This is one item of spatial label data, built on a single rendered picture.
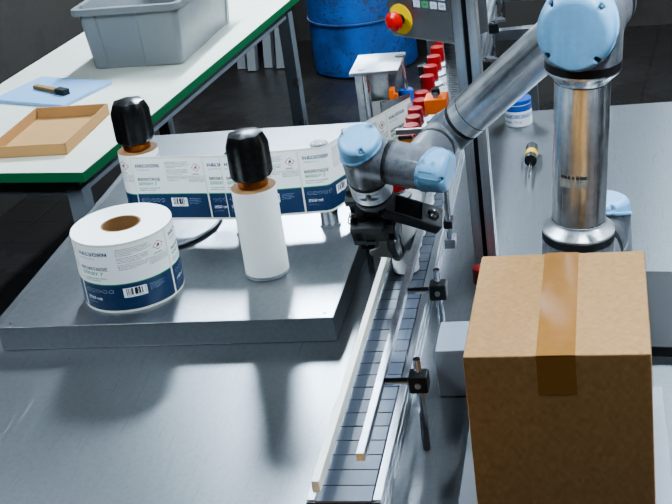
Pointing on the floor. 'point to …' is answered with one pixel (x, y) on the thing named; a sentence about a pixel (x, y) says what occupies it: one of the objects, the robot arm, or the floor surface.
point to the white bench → (173, 99)
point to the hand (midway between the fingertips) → (401, 254)
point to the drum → (352, 34)
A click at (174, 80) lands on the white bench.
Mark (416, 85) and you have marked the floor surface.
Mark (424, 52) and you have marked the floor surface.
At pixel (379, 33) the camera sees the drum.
